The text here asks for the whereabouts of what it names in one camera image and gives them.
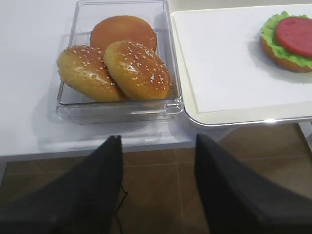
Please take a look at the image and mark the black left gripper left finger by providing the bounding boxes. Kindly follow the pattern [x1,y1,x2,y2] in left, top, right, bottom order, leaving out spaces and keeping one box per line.
[0,136,123,234]

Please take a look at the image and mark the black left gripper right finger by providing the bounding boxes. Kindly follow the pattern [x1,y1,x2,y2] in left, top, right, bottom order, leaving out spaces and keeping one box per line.
[195,134,312,234]

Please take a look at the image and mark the lettuce leaf on burger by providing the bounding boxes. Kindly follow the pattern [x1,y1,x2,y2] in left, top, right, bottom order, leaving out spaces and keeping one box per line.
[260,11,312,68]

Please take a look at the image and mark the left sesame top bun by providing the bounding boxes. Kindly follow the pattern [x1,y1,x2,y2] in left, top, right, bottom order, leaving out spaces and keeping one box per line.
[57,45,127,102]

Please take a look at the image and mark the sesame bun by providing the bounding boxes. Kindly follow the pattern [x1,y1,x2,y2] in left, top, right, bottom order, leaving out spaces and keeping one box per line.
[57,45,127,102]
[103,40,172,100]

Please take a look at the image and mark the white metal tray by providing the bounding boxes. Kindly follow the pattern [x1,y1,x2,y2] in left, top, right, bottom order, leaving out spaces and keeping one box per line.
[172,4,312,127]

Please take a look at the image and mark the right sesame top bun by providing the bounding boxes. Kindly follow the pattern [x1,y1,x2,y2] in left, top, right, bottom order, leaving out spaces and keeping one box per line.
[103,40,172,100]

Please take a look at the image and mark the clear plastic bun container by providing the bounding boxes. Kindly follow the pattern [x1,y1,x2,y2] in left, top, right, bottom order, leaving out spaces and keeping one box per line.
[56,0,183,124]

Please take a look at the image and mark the bottom bun on tray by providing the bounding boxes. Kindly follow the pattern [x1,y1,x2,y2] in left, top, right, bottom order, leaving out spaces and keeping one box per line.
[260,37,312,73]

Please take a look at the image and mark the white paper tray liner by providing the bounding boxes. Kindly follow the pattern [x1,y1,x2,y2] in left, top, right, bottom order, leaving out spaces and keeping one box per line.
[172,4,312,113]

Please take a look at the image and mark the tomato slice on burger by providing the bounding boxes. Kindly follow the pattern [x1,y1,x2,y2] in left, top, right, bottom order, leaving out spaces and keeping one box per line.
[275,17,312,58]

